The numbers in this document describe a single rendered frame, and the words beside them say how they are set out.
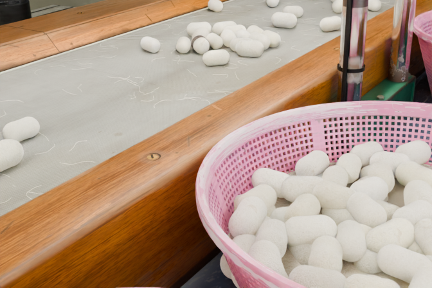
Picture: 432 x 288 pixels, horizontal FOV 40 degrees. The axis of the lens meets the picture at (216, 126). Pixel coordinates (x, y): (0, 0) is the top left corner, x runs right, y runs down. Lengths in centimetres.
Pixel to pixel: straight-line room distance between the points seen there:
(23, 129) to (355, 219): 28
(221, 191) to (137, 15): 53
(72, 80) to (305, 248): 38
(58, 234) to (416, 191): 23
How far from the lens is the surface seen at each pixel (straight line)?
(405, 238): 37
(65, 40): 79
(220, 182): 39
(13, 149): 46
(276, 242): 35
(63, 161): 47
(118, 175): 38
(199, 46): 72
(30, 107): 59
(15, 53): 74
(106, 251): 35
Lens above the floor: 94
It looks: 23 degrees down
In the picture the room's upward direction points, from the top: 2 degrees counter-clockwise
